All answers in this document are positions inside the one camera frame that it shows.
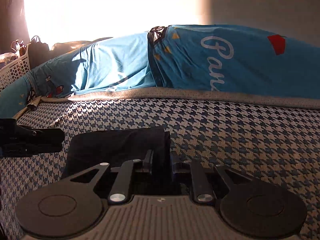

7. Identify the houndstooth blue beige mattress cover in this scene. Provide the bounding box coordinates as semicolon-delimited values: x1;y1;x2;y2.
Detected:
0;87;320;240

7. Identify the white perforated laundry basket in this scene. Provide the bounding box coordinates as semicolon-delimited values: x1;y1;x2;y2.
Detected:
0;47;30;90

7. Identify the black garment with white stripes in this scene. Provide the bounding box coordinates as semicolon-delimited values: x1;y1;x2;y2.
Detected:
61;127;173;195

